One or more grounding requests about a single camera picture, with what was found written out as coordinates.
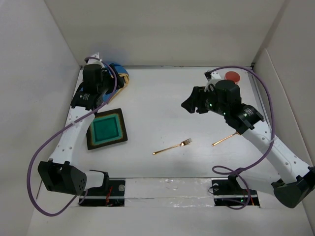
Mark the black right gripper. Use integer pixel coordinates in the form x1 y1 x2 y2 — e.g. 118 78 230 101
181 85 228 117

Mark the gold fork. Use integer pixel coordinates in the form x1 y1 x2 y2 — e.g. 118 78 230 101
152 138 192 155

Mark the green square plate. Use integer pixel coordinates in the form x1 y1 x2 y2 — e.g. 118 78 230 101
86 108 128 150

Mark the pink plastic cup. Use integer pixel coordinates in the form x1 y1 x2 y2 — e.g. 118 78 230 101
224 71 241 84

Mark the blue Pikachu cloth placemat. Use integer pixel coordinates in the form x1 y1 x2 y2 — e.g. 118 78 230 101
103 63 130 103

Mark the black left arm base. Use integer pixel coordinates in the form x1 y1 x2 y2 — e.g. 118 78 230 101
78 178 126 207

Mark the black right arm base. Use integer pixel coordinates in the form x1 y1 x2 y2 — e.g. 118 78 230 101
208 177 260 208

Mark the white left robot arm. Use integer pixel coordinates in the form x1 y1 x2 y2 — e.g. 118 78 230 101
38 63 125 196

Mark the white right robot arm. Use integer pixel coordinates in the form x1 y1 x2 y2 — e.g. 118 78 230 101
181 80 315 208

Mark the gold spoon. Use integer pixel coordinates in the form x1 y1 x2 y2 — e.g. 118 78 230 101
212 132 239 147

